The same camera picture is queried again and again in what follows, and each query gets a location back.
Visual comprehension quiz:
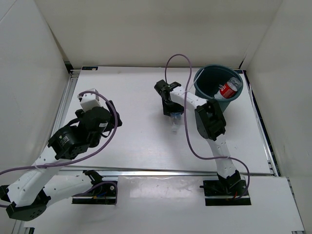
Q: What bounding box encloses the blue label crushed bottle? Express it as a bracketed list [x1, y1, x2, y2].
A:
[170, 113, 182, 134]

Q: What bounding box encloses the red label plastic bottle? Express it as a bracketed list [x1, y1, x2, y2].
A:
[214, 77, 243, 99]

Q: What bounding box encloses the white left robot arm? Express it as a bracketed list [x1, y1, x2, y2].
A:
[0, 100, 122, 221]

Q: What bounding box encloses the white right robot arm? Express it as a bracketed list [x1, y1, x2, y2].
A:
[154, 79, 241, 195]

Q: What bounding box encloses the dark green plastic bin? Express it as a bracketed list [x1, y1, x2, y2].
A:
[194, 64, 244, 111]

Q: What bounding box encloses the blue sticker label left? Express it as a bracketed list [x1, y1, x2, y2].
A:
[81, 66, 98, 71]

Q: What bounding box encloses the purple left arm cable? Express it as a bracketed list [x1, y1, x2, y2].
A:
[0, 90, 119, 208]

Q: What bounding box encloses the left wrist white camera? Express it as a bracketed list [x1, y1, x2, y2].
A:
[78, 93, 101, 112]

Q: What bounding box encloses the aluminium table frame rail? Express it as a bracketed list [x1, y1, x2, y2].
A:
[12, 62, 81, 234]

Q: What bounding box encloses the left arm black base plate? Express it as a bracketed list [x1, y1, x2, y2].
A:
[72, 175, 118, 205]

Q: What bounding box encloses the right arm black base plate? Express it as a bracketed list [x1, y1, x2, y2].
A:
[199, 179, 251, 206]

